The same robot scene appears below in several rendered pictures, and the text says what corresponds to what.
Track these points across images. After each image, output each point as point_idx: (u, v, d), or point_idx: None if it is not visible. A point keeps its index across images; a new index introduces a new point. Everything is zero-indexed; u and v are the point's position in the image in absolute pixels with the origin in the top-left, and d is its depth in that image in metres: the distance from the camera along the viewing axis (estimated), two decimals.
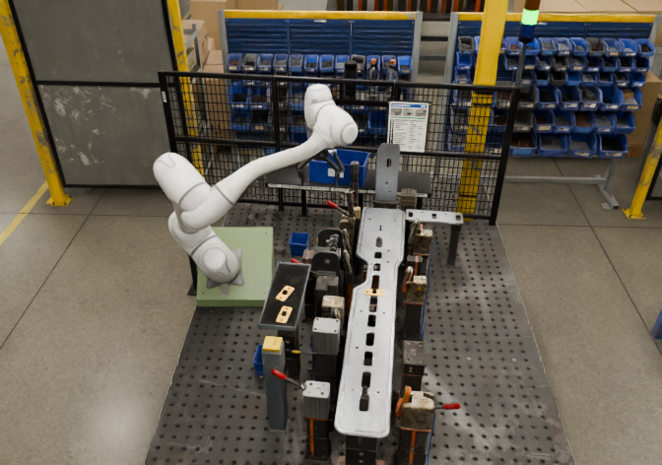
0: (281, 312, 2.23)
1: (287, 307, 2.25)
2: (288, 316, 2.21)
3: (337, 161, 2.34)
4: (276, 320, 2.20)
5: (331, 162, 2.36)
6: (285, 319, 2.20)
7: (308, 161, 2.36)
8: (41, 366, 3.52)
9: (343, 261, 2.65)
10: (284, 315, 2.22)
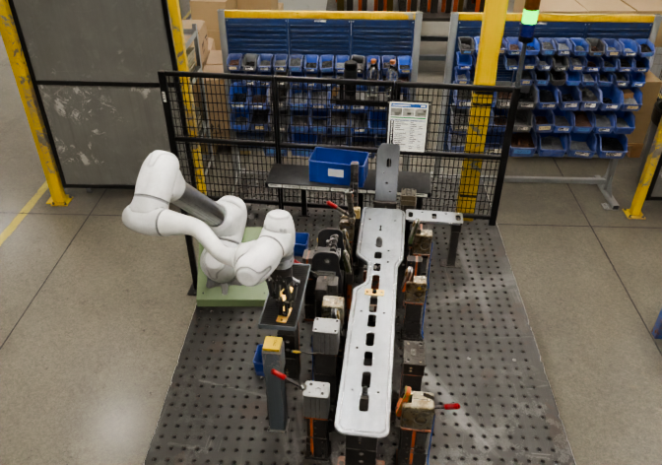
0: (281, 312, 2.23)
1: None
2: (288, 316, 2.21)
3: (295, 291, 2.13)
4: (276, 320, 2.20)
5: (288, 290, 2.14)
6: (285, 319, 2.20)
7: (277, 288, 2.14)
8: (41, 366, 3.52)
9: (343, 261, 2.65)
10: (284, 315, 2.22)
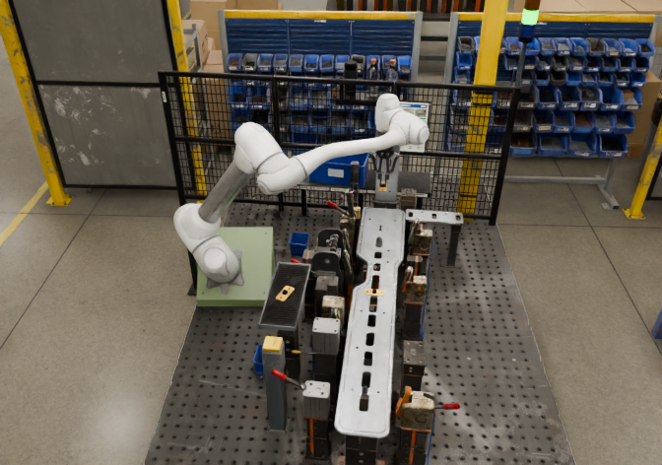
0: None
1: (383, 182, 2.84)
2: (386, 187, 2.80)
3: (394, 163, 2.72)
4: (378, 190, 2.78)
5: (389, 163, 2.73)
6: (385, 189, 2.79)
7: (380, 162, 2.72)
8: (41, 366, 3.52)
9: (343, 261, 2.65)
10: (383, 187, 2.80)
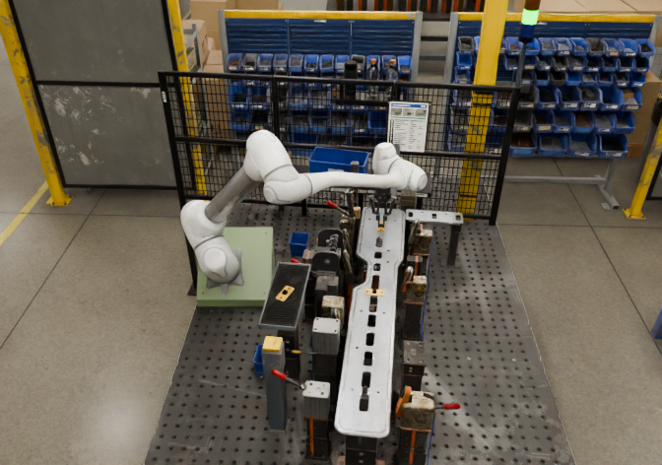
0: (378, 225, 2.95)
1: (381, 222, 2.97)
2: (384, 228, 2.93)
3: (392, 206, 2.85)
4: (376, 230, 2.91)
5: (386, 206, 2.86)
6: (383, 229, 2.92)
7: (378, 204, 2.86)
8: (41, 366, 3.52)
9: (343, 261, 2.65)
10: (381, 227, 2.93)
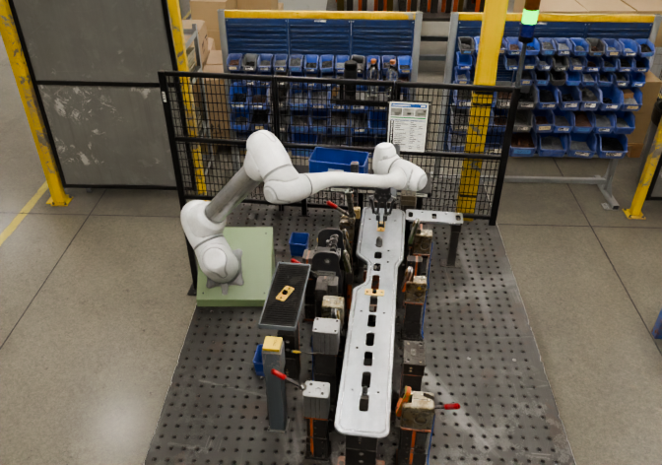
0: (378, 225, 2.95)
1: (381, 222, 2.97)
2: (384, 228, 2.93)
3: (392, 206, 2.85)
4: (376, 230, 2.91)
5: (386, 205, 2.86)
6: (383, 229, 2.92)
7: (378, 204, 2.86)
8: (41, 366, 3.52)
9: (343, 261, 2.65)
10: (381, 227, 2.93)
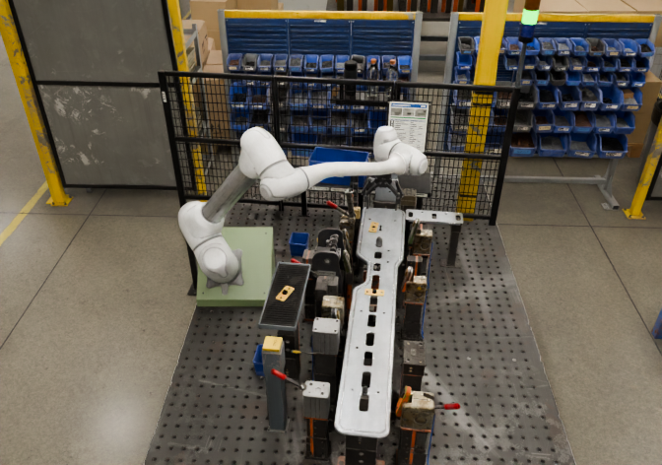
0: (376, 227, 2.95)
1: (374, 223, 2.98)
2: (369, 228, 2.95)
3: (398, 188, 2.79)
4: (375, 232, 2.92)
5: (393, 188, 2.81)
6: (369, 230, 2.93)
7: (374, 188, 2.81)
8: (41, 366, 3.52)
9: (343, 261, 2.65)
10: (372, 228, 2.95)
